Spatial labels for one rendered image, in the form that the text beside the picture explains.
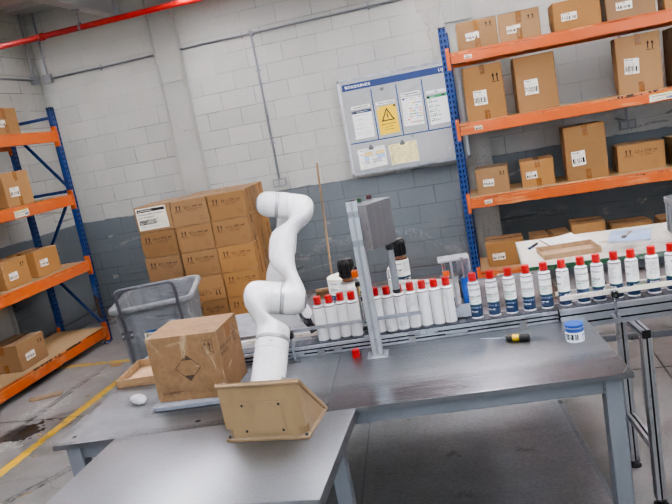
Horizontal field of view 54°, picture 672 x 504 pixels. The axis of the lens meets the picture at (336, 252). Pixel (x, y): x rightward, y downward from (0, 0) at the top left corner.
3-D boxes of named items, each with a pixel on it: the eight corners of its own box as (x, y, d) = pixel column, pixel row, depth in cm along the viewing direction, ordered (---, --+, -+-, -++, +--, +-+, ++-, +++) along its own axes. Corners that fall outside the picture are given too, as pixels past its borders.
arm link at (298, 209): (262, 317, 246) (305, 320, 247) (261, 306, 235) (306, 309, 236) (275, 201, 267) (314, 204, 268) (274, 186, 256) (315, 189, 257)
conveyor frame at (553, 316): (554, 314, 289) (553, 303, 288) (560, 321, 278) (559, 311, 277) (197, 364, 310) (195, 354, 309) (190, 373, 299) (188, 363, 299)
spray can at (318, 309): (331, 337, 297) (323, 294, 293) (329, 341, 292) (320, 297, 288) (320, 338, 298) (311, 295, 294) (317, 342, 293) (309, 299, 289)
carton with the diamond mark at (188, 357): (248, 372, 281) (234, 312, 276) (229, 396, 258) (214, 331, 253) (183, 379, 287) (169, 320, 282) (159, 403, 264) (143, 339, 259)
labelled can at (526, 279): (535, 307, 286) (529, 262, 282) (537, 311, 281) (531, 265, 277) (523, 309, 287) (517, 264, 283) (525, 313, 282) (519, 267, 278)
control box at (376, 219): (397, 240, 279) (389, 196, 275) (373, 250, 267) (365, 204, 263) (378, 241, 286) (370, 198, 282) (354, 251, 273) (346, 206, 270)
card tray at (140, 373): (198, 359, 318) (196, 351, 317) (180, 380, 292) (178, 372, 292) (140, 367, 322) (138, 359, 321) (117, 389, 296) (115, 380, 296)
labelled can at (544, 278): (552, 305, 285) (547, 259, 282) (555, 308, 280) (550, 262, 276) (540, 307, 286) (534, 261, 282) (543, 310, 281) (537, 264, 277)
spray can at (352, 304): (365, 332, 295) (357, 289, 291) (361, 337, 290) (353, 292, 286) (354, 333, 297) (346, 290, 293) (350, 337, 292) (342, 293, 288)
